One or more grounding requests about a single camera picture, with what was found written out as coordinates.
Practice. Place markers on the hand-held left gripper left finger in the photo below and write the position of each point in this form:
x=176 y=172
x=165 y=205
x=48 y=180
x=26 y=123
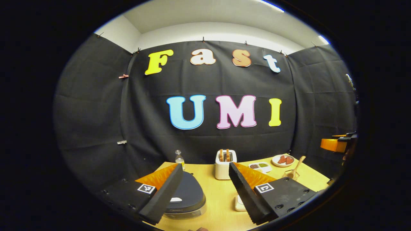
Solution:
x=163 y=195

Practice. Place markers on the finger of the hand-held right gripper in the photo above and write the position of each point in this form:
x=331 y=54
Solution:
x=350 y=137
x=334 y=145

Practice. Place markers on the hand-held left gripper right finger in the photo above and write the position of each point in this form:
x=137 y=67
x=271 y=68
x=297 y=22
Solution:
x=246 y=199

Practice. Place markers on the clear glass rice dish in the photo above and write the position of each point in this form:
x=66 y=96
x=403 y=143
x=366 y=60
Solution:
x=239 y=203

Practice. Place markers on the dark grey rice cooker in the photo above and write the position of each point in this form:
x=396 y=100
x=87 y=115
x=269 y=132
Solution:
x=189 y=192

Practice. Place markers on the wooden spoon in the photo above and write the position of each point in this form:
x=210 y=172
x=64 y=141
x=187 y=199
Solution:
x=298 y=164

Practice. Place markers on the white divided bean dish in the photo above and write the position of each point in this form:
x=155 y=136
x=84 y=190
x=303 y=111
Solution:
x=260 y=166

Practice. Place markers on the white toaster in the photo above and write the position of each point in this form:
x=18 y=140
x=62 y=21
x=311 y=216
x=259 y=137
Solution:
x=221 y=170

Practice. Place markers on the small glass bottle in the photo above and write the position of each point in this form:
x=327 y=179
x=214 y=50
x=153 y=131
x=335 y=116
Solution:
x=179 y=160

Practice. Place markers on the white round plate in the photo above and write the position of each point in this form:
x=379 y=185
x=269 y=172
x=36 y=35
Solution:
x=274 y=161

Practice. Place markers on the red meat piece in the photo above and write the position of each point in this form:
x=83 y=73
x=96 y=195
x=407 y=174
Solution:
x=289 y=160
x=281 y=159

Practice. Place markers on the toast bread slice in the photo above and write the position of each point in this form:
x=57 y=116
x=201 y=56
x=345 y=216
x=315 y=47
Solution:
x=221 y=155
x=227 y=155

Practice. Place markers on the silver clip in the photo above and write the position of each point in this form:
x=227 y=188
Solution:
x=122 y=142

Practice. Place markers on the copper clip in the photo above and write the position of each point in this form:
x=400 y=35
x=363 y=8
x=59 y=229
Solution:
x=123 y=76

